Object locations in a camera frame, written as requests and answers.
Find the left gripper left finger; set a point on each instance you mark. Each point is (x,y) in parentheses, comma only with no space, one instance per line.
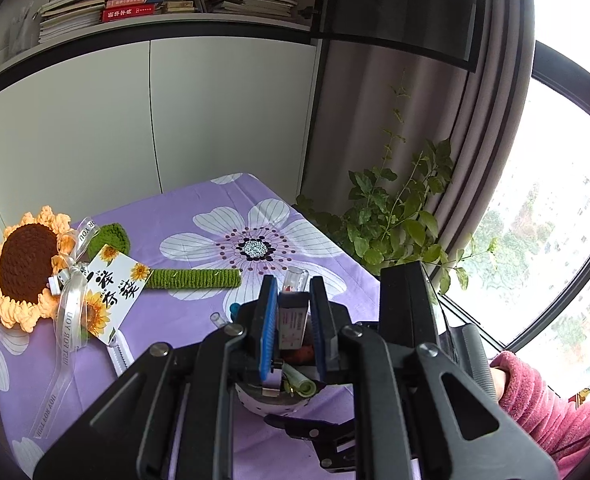
(170,414)

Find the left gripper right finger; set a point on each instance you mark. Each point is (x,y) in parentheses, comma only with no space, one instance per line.
(415,409)

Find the grey fabric pen holder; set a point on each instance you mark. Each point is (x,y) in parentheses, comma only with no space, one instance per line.
(271,396)

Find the green pen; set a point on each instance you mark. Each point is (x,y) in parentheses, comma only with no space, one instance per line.
(298,382)

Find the orange marker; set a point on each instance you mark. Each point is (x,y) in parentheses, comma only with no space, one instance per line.
(305,354)

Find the blue pen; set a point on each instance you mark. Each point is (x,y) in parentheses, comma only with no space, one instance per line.
(234,310)

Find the pink sleeve forearm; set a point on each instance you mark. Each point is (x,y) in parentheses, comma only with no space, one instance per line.
(561,428)

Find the person right hand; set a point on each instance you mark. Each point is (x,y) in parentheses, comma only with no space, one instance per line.
(499,379)

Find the white correction tape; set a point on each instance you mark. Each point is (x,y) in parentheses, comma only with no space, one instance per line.
(119,353)

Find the green potted plant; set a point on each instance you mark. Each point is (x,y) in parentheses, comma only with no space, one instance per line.
(387,222)

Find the clear printed ribbon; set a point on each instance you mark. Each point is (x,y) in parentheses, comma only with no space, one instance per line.
(69,326)

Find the sunflower gift card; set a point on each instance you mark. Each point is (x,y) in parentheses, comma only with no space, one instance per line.
(114,283)

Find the purple floral tablecloth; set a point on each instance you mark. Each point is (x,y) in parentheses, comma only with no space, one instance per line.
(209,246)

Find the crochet sunflower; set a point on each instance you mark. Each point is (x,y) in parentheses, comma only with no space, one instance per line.
(39,255)

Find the grey curtain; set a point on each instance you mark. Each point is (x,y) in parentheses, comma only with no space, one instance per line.
(468,66)

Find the white bookshelf cabinet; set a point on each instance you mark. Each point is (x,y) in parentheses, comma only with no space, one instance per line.
(96,115)

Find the red book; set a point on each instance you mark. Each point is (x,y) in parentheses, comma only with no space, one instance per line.
(122,12)

